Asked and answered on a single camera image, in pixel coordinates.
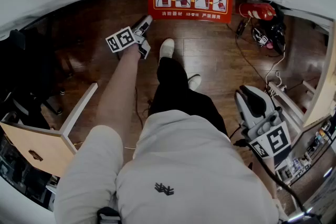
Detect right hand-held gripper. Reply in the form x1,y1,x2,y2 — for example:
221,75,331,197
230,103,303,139
234,84,292,166

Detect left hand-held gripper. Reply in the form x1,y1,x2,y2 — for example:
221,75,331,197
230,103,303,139
105,15,154,60

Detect person's right forearm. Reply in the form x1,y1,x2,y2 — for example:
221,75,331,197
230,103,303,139
251,157,279,200

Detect person's left forearm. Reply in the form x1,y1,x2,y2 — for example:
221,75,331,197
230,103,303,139
95,44,142,141

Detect white shoe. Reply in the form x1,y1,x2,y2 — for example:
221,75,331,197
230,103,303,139
187,73,202,91
158,38,175,61

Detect light wood table top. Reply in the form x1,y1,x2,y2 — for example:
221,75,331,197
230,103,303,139
301,17,336,129

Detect person's black trousers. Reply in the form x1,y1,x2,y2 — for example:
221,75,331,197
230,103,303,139
148,57,228,137

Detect black power adapter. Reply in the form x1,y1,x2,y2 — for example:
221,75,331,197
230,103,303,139
235,19,248,37

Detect person's white shirt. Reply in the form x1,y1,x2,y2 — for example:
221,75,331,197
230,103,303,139
53,109,279,224

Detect black office chair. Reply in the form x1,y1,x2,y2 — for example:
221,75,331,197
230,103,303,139
0,28,67,130

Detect white table frame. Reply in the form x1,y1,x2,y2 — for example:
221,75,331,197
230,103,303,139
267,80,317,137

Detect white cable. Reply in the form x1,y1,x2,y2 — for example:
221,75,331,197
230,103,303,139
264,43,287,89

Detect thin black floor cable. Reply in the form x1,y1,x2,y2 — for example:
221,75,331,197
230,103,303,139
233,33,269,85

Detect cluttered wire shelf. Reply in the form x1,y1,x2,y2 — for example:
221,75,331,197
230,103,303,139
275,112,336,187

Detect thick black gripper cable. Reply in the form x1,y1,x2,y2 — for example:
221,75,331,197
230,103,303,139
228,125,320,220

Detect black strap pouch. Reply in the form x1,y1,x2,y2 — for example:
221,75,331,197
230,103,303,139
97,206,122,224

